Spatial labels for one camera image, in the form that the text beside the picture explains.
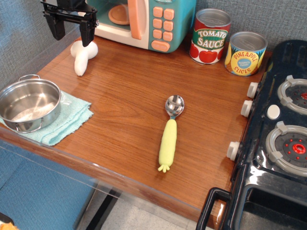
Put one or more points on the tomato sauce can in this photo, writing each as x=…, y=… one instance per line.
x=211, y=29

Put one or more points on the black toy stove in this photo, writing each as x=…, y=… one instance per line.
x=269, y=179

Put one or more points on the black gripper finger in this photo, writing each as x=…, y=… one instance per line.
x=56, y=25
x=87, y=33

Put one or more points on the stainless steel pot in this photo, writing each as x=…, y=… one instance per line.
x=30, y=104

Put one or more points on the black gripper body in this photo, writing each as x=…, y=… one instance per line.
x=73, y=11

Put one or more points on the orange object at corner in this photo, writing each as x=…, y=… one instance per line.
x=6, y=223

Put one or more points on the white plush mushroom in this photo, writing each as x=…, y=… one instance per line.
x=82, y=55

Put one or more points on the pineapple slices can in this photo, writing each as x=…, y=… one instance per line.
x=245, y=53

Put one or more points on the spoon with yellow-green handle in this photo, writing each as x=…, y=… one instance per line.
x=174, y=106

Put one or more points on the teal toy microwave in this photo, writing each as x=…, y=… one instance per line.
x=157, y=25

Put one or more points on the light blue folded towel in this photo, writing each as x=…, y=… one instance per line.
x=74, y=112

